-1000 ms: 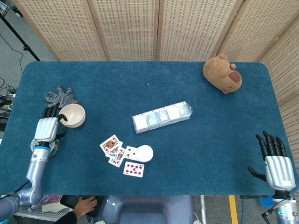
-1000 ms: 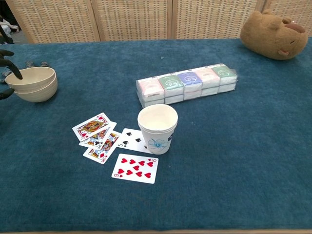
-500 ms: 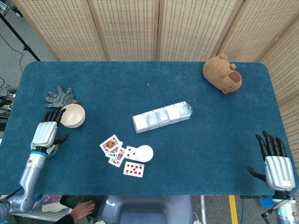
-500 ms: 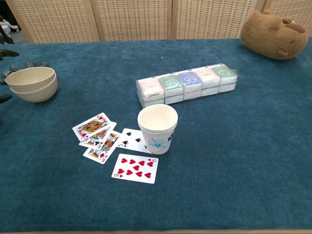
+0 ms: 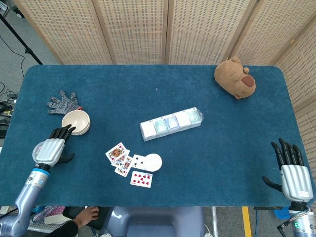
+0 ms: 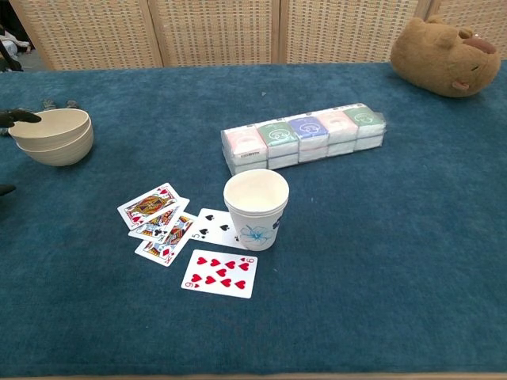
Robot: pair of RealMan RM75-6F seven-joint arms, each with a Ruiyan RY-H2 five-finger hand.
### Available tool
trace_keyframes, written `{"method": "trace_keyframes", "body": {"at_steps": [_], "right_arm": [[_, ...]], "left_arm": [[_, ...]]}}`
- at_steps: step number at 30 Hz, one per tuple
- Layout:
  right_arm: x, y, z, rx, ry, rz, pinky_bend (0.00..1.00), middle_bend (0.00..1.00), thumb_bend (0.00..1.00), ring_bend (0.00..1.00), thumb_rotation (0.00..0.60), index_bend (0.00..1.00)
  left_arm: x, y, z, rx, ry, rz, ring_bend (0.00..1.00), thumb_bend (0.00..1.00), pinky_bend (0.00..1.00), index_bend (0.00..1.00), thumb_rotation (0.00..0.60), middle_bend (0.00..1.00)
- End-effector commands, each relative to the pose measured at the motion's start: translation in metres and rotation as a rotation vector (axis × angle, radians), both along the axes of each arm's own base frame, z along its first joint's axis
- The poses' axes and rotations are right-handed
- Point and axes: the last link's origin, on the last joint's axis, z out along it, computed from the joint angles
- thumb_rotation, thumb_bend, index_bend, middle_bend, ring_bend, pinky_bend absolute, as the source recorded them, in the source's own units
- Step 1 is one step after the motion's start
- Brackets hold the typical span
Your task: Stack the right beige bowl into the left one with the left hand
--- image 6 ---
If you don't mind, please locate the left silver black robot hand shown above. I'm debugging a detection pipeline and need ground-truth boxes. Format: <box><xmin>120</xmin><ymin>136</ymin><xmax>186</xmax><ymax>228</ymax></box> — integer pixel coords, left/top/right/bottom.
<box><xmin>0</xmin><ymin>108</ymin><xmax>43</xmax><ymax>198</ymax></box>

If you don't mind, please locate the cream round bowl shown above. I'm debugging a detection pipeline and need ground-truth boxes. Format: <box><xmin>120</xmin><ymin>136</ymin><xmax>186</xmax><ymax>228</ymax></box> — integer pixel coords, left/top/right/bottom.
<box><xmin>15</xmin><ymin>122</ymin><xmax>95</xmax><ymax>167</ymax></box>
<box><xmin>7</xmin><ymin>108</ymin><xmax>93</xmax><ymax>154</ymax></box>

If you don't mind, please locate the black tripod stand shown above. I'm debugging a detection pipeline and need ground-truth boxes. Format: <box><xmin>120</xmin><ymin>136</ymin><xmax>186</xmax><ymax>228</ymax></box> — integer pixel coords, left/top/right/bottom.
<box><xmin>0</xmin><ymin>37</ymin><xmax>24</xmax><ymax>73</ymax></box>

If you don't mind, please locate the woven wood-framed screen panel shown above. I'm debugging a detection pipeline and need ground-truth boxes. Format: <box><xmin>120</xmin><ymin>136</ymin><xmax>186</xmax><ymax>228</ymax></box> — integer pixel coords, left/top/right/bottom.
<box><xmin>7</xmin><ymin>0</ymin><xmax>164</xmax><ymax>71</ymax></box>
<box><xmin>278</xmin><ymin>0</ymin><xmax>432</xmax><ymax>65</ymax></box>
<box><xmin>148</xmin><ymin>0</ymin><xmax>284</xmax><ymax>67</ymax></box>
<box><xmin>425</xmin><ymin>0</ymin><xmax>507</xmax><ymax>60</ymax></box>

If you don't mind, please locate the jack of hearts card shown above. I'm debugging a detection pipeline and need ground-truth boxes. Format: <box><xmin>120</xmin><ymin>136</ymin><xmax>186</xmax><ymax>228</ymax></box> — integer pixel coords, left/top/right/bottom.
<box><xmin>116</xmin><ymin>182</ymin><xmax>190</xmax><ymax>230</ymax></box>

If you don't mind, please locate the king of diamonds card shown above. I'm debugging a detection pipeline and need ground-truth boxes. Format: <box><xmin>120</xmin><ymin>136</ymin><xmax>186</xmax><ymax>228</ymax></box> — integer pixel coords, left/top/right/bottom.
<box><xmin>134</xmin><ymin>213</ymin><xmax>198</xmax><ymax>268</ymax></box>

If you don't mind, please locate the five of spades card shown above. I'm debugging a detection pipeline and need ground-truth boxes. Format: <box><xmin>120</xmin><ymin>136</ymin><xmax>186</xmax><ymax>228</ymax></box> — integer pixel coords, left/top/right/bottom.
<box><xmin>191</xmin><ymin>207</ymin><xmax>249</xmax><ymax>250</ymax></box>

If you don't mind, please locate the nine of hearts card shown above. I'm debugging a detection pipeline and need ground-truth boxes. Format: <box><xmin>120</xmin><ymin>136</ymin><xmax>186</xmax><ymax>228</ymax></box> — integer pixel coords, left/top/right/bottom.
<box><xmin>181</xmin><ymin>249</ymin><xmax>258</xmax><ymax>299</ymax></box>

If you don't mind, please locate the white paper cup blue flower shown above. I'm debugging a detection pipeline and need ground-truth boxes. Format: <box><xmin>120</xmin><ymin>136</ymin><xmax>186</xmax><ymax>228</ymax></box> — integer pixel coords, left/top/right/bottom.
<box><xmin>223</xmin><ymin>168</ymin><xmax>291</xmax><ymax>252</ymax></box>

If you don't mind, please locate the wrapped row of tissue packs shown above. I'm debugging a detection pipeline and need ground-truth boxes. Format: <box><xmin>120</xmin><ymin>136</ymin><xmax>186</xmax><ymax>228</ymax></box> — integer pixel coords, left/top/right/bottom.
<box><xmin>220</xmin><ymin>101</ymin><xmax>387</xmax><ymax>176</ymax></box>

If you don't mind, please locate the blue fuzzy table cloth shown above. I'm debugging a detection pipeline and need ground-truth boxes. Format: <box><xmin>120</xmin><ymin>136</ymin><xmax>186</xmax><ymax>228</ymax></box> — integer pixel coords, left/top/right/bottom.
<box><xmin>0</xmin><ymin>61</ymin><xmax>507</xmax><ymax>377</ymax></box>

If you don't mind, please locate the brown capybara plush toy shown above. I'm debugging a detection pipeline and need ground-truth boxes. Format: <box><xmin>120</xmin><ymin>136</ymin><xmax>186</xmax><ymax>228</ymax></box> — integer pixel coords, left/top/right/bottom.
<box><xmin>390</xmin><ymin>14</ymin><xmax>502</xmax><ymax>98</ymax></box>

